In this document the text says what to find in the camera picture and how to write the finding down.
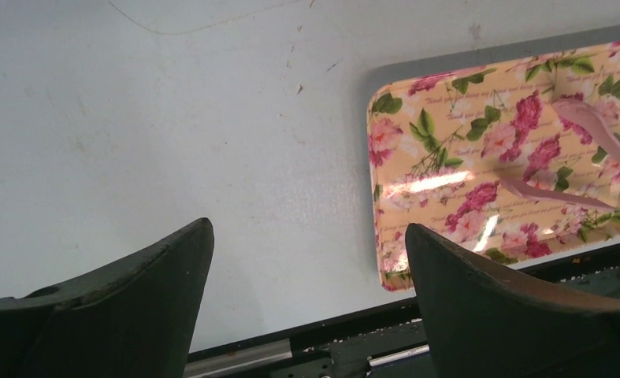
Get floral serving tray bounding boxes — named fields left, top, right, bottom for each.
left=366, top=41, right=620, bottom=292

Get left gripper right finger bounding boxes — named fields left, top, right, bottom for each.
left=405, top=224, right=620, bottom=377

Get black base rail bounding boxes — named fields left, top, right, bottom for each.
left=184, top=243, right=620, bottom=377

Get pink handled tongs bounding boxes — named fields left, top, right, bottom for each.
left=499, top=98, right=620, bottom=212

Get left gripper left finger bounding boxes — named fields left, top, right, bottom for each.
left=0, top=218, right=214, bottom=377

